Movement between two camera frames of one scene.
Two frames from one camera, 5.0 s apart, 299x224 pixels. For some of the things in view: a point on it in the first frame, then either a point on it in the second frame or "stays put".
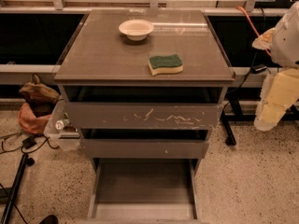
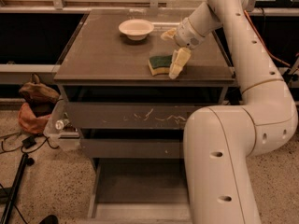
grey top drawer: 143,107 stays put
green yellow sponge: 165,63 stays put
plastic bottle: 60,124 stays put
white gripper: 287,42 → 186,35
